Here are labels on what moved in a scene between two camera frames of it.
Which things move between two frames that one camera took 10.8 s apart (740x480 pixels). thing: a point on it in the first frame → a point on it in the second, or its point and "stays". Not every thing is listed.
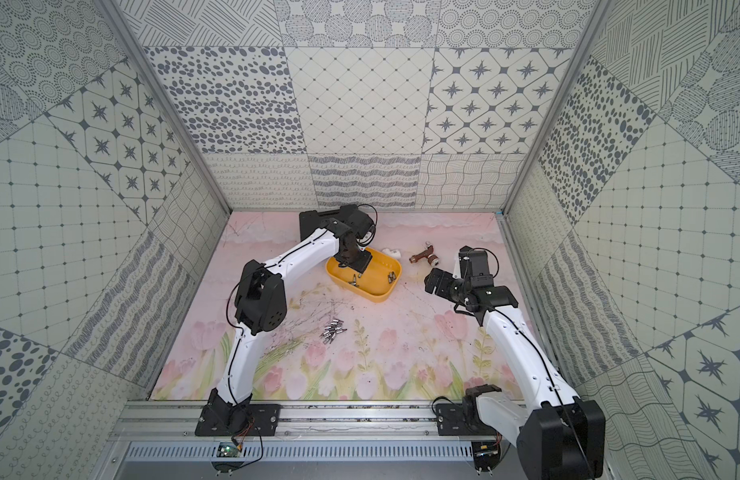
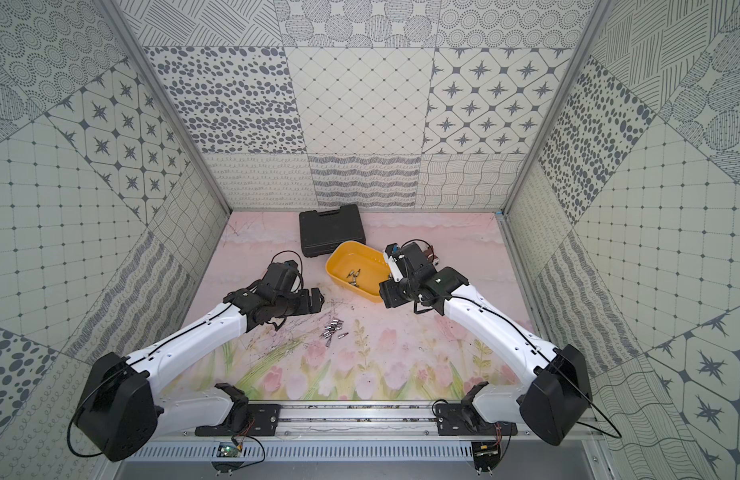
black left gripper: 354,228 → 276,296
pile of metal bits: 332,330 stays
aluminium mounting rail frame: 309,432 stays
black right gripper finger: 440,281 → 394,294
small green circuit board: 227,450 stays
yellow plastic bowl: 377,281 stays
